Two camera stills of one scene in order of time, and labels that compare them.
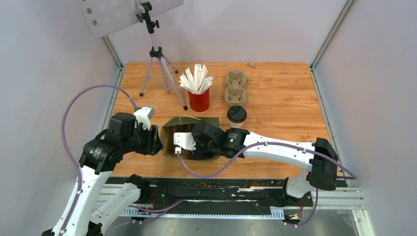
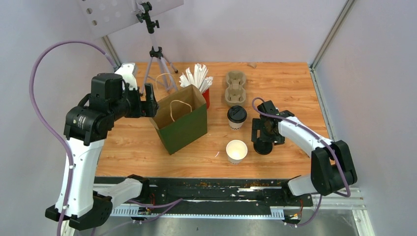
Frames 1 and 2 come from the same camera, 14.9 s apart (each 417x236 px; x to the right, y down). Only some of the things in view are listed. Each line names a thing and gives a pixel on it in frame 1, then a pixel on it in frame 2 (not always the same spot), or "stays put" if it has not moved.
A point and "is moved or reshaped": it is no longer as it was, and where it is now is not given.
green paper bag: x=181 y=125 is moved or reshaped
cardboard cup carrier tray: x=235 y=93 stays put
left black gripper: x=154 y=145 -> x=148 y=107
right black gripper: x=198 y=153 -> x=257 y=124
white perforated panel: x=100 y=16 stays put
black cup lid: x=236 y=114 stays put
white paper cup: x=235 y=125 stays put
